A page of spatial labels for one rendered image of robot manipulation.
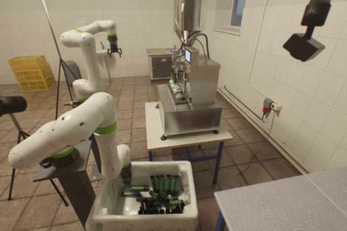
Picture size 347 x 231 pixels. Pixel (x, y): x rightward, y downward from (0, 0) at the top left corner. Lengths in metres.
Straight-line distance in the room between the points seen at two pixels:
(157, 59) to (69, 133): 3.91
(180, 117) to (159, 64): 3.25
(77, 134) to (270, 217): 1.02
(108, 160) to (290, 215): 1.01
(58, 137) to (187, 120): 0.93
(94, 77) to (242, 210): 1.40
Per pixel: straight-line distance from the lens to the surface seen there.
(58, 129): 0.66
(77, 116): 0.65
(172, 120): 1.32
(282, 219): 1.19
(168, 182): 1.40
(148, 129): 1.55
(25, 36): 5.78
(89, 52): 1.49
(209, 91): 1.35
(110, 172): 1.02
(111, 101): 0.76
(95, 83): 1.55
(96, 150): 2.05
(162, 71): 4.52
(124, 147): 1.11
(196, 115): 1.35
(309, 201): 1.33
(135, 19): 4.97
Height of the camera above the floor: 1.69
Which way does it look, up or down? 28 degrees down
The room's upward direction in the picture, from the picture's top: straight up
